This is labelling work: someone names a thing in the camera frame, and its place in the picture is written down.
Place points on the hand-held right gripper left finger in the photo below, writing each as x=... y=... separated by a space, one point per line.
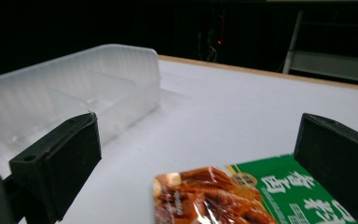
x=59 y=168

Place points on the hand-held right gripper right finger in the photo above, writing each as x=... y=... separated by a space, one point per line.
x=338 y=168

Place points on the translucent plastic storage bin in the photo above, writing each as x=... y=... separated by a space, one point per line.
x=59 y=93

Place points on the green and brown snack packet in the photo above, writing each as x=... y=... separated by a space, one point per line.
x=245 y=199

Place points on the grey metal stand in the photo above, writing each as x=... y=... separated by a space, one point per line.
x=329 y=59

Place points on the dark device with red light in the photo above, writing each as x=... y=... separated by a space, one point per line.
x=213 y=40

